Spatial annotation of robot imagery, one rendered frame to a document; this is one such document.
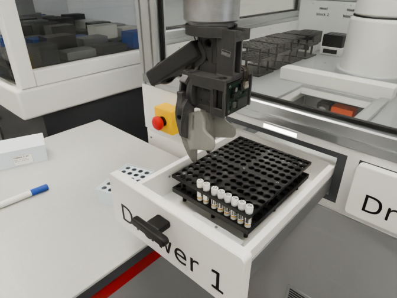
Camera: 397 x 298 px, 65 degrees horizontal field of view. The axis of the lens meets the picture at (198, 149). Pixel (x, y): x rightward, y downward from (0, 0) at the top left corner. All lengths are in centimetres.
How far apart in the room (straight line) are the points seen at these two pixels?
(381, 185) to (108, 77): 102
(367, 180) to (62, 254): 59
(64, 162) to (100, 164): 11
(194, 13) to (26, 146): 70
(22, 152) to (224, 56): 71
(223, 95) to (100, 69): 92
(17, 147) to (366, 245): 90
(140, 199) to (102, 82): 85
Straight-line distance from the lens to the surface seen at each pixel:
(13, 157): 100
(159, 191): 63
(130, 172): 82
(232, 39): 42
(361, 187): 66
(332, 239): 78
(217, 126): 52
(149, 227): 47
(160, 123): 85
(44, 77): 120
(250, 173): 61
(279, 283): 96
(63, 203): 81
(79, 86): 126
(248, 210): 51
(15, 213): 83
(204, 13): 42
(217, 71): 44
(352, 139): 65
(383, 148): 64
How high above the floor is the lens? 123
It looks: 29 degrees down
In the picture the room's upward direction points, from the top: straight up
